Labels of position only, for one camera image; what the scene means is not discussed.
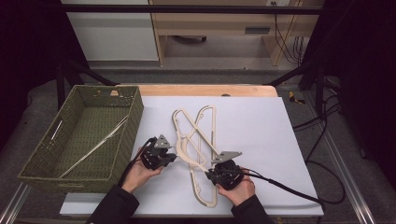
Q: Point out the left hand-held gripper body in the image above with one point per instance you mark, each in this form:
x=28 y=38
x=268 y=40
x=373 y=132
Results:
x=162 y=143

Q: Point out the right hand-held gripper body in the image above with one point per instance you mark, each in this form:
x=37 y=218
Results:
x=229 y=179

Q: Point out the person's left hand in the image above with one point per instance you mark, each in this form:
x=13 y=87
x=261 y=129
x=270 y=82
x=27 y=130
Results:
x=138 y=175

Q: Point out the black metal stand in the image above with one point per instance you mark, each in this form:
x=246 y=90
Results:
x=319 y=93
x=60 y=87

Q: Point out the dark round table grommet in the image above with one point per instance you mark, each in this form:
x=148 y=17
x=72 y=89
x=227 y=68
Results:
x=225 y=95

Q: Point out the black frame bar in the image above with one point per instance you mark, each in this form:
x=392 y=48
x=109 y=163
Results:
x=186 y=9

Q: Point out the yellow black tool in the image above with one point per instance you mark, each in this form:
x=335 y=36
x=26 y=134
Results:
x=292 y=97

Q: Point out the white cabinet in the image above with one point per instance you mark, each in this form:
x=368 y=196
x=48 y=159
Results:
x=115 y=37

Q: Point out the aluminium rail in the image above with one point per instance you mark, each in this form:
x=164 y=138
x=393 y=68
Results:
x=356 y=199
x=12 y=205

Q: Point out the person's right hand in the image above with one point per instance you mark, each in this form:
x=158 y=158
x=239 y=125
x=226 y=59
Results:
x=243 y=193

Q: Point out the white sheet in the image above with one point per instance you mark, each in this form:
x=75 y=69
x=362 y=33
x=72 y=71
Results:
x=264 y=130

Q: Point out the light wooden desk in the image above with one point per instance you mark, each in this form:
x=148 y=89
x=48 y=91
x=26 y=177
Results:
x=218 y=18

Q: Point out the dark curtain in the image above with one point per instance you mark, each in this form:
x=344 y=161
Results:
x=367 y=62
x=28 y=46

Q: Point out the white wall socket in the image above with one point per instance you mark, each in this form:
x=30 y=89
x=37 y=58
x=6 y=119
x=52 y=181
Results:
x=281 y=2

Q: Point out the curved chair base leg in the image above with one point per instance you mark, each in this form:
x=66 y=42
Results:
x=193 y=39

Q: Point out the green woven basket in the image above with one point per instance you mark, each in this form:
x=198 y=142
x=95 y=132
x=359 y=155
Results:
x=93 y=105

